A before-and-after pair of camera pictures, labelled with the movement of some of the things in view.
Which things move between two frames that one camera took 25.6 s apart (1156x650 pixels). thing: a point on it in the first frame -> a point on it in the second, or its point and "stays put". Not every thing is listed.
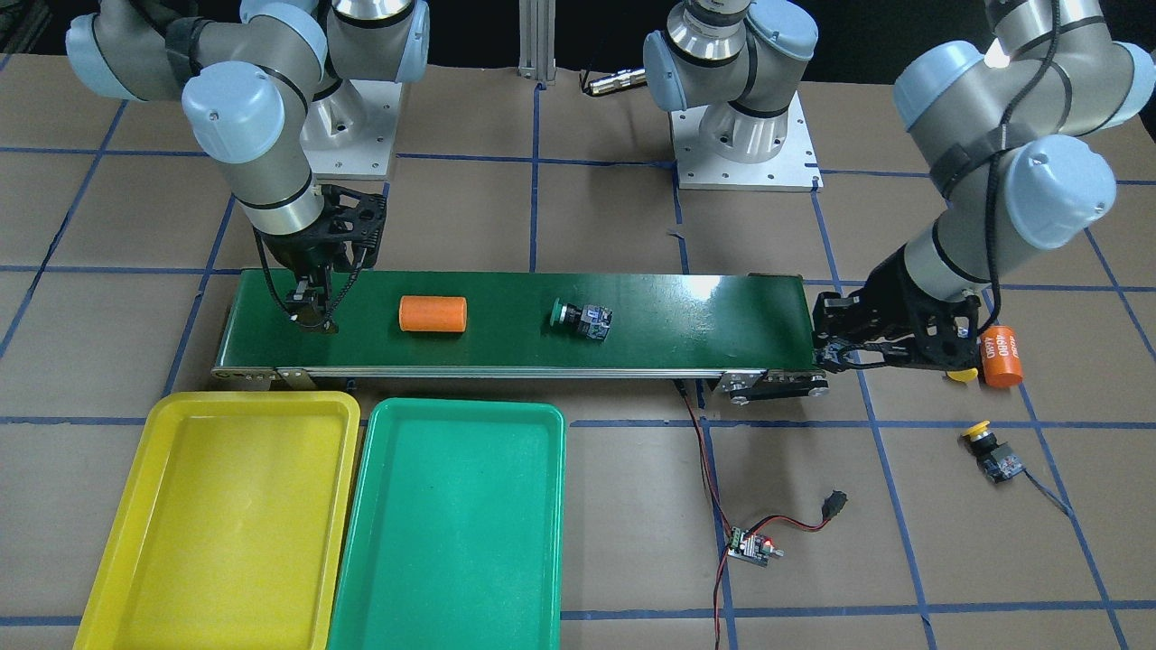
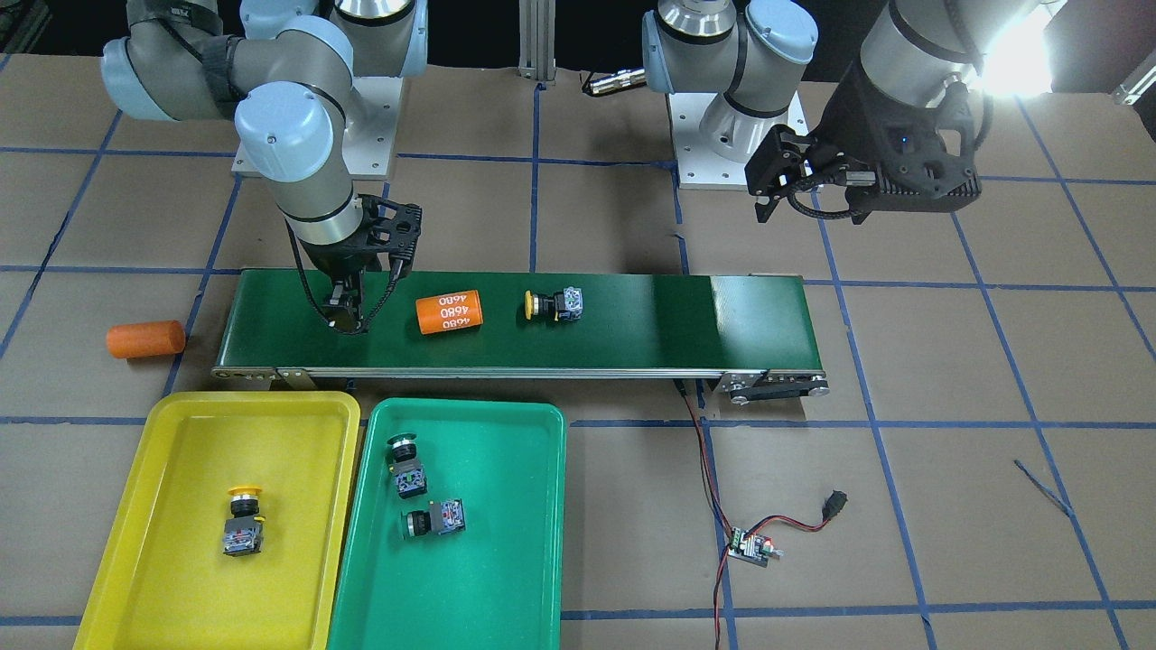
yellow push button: [997, 460] -> [565, 305]
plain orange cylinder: [433, 313] -> [145, 338]
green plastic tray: [451, 535] stays put
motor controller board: [751, 548] stays put
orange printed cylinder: [1001, 356] -> [448, 311]
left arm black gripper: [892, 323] -> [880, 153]
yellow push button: [964, 375] -> [243, 531]
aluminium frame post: [537, 41] stays put
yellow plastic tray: [228, 527] stays put
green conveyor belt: [750, 334] stays put
